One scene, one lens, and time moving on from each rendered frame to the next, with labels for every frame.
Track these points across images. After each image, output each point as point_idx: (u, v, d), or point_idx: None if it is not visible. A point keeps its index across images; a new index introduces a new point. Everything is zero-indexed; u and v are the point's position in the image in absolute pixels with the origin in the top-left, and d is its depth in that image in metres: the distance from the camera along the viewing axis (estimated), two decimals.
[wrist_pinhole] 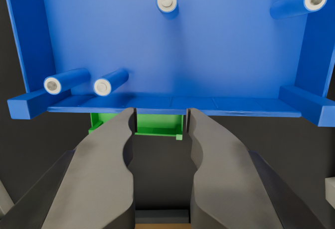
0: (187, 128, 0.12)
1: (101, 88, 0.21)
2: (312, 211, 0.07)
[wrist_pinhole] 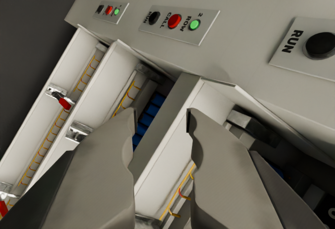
0: (187, 128, 0.12)
1: None
2: (312, 211, 0.07)
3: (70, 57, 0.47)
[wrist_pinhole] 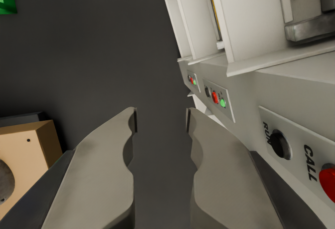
0: (187, 128, 0.12)
1: None
2: (312, 211, 0.07)
3: (202, 112, 0.60)
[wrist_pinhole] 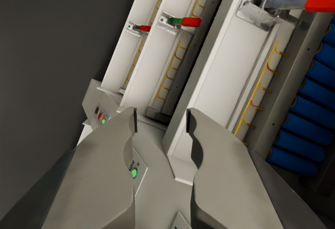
0: (187, 128, 0.12)
1: None
2: (312, 211, 0.07)
3: None
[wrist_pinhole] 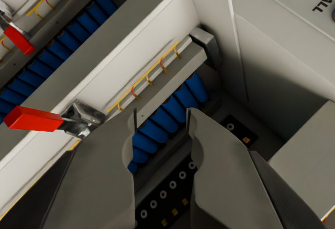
0: (187, 128, 0.12)
1: None
2: (312, 211, 0.07)
3: None
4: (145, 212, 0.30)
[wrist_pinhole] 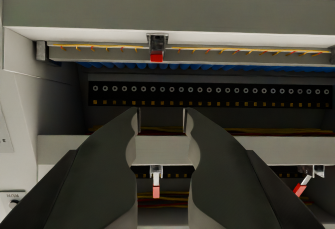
0: (184, 128, 0.12)
1: None
2: (309, 209, 0.07)
3: None
4: (247, 90, 0.44)
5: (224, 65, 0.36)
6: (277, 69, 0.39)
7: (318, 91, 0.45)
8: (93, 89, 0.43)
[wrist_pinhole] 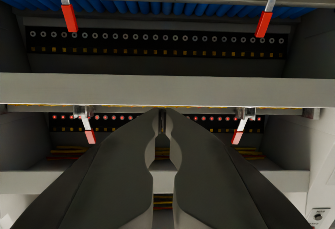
0: (163, 129, 0.12)
1: None
2: (287, 199, 0.07)
3: None
4: (196, 38, 0.42)
5: (158, 6, 0.34)
6: (219, 12, 0.37)
7: (272, 40, 0.42)
8: (31, 35, 0.40)
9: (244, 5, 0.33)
